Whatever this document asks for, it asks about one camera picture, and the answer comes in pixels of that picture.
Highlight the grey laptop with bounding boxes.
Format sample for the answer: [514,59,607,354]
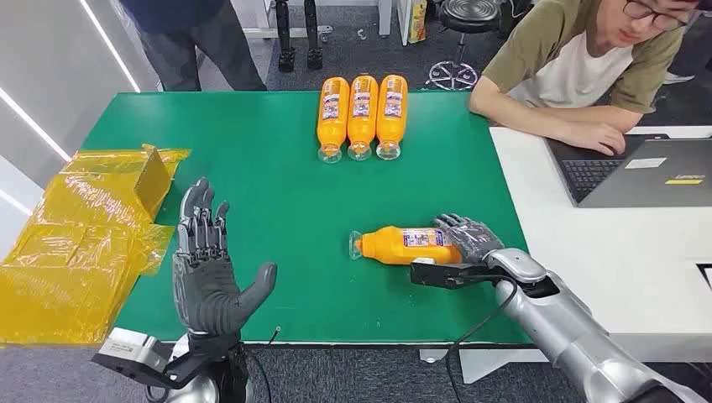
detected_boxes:
[544,133,712,210]

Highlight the standing person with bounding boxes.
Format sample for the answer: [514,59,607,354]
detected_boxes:
[118,0,269,93]

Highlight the seated person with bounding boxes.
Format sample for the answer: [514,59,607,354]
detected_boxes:
[469,0,712,157]

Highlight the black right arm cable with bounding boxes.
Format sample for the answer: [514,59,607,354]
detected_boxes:
[444,275,520,403]

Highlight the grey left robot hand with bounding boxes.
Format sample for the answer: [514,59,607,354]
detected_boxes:
[172,177,278,337]

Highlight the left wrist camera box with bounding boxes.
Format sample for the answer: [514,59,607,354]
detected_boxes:
[91,327,223,390]

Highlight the white desk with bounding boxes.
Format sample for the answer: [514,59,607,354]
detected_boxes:
[458,124,712,385]

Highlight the yellow film wrapped cardboard box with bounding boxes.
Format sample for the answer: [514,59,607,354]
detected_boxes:
[0,144,192,348]

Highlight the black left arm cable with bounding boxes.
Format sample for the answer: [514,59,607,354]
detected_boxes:
[243,326,283,403]

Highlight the green table mat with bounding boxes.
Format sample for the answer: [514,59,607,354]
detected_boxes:
[80,90,533,347]

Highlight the person's hand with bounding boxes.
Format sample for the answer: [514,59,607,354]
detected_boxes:
[560,120,628,157]

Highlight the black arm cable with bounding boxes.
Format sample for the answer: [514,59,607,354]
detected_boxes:
[444,275,520,403]
[243,326,283,403]

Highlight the orange bottle with blue label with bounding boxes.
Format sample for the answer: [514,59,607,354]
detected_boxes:
[347,75,380,162]
[316,76,351,165]
[348,225,465,266]
[375,74,410,162]

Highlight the black stand leg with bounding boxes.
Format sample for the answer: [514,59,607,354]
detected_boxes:
[275,0,297,74]
[302,0,326,71]

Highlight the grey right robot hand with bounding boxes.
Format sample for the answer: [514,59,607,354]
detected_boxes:
[432,213,505,264]

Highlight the black round stool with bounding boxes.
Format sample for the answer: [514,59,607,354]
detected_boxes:
[425,0,503,92]

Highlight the yellow carton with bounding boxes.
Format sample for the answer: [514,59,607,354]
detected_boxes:
[406,0,429,45]

